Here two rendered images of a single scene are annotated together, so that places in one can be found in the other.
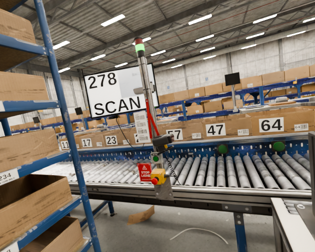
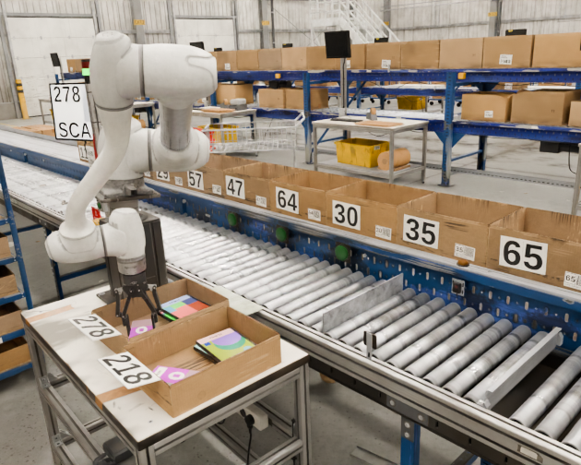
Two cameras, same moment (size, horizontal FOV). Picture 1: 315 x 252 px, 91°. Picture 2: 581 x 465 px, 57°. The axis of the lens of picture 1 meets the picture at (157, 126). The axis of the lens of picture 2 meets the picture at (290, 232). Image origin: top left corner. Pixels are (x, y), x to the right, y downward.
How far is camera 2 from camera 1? 2.28 m
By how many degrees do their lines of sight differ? 26
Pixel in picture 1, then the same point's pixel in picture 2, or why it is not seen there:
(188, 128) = (208, 174)
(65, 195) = not seen: outside the picture
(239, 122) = (257, 184)
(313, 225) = not seen: hidden behind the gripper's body
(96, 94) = (60, 111)
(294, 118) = (308, 197)
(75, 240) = (3, 252)
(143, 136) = not seen: hidden behind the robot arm
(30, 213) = not seen: outside the picture
